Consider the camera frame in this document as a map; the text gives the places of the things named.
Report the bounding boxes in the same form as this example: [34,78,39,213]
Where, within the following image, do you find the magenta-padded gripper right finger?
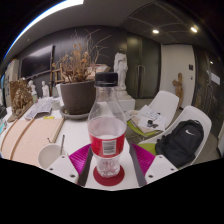
[129,143,179,188]

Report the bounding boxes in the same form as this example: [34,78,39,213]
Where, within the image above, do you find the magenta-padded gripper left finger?
[46,143,94,187]

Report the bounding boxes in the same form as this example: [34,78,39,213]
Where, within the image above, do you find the clear red-labelled water bottle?
[87,71,128,179]

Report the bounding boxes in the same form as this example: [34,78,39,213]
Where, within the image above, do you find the metal spoon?
[59,134,66,156]

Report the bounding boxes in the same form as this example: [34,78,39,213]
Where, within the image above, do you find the white ceramic mug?
[37,143,69,170]

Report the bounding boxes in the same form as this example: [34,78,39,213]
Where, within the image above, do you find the flat round red coaster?
[92,164,126,187]

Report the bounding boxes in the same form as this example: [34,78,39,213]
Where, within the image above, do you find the black backpack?
[154,119,205,169]

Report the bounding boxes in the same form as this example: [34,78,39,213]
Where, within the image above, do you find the grey plant saucer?
[59,105,91,121]

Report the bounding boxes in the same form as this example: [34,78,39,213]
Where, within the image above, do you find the loose papers pile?
[131,104,167,133]

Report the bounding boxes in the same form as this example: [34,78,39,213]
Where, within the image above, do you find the light wooden board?
[0,116,66,168]

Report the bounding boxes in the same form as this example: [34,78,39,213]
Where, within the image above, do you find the dried plant in grey pot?
[51,29,113,115]

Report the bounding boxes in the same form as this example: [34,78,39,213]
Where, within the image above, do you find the white shell chair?
[126,89,180,141]
[138,105,213,169]

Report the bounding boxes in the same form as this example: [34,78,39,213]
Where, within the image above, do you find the white paper stack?
[23,98,54,121]

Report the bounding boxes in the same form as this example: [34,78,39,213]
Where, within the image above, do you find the wooden figure sculpture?
[172,72,184,108]

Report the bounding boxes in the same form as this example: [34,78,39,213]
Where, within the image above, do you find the brown wooden relief carving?
[8,78,34,123]

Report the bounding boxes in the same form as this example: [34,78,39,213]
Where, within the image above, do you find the wooden easel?
[49,63,64,98]

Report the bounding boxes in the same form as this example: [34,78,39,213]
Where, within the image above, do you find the white plaster statue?
[113,51,129,93]

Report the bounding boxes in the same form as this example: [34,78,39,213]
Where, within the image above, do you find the dark double door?
[126,33,162,99]

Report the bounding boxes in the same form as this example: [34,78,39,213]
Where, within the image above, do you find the white cabinet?
[3,59,20,98]

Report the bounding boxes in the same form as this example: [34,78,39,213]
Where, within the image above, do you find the bright ceiling light panel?
[4,0,84,59]

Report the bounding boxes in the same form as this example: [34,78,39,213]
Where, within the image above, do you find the white statue pedestal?
[114,89,137,113]

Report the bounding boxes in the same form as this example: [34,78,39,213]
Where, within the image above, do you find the black wall screen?
[19,44,54,80]

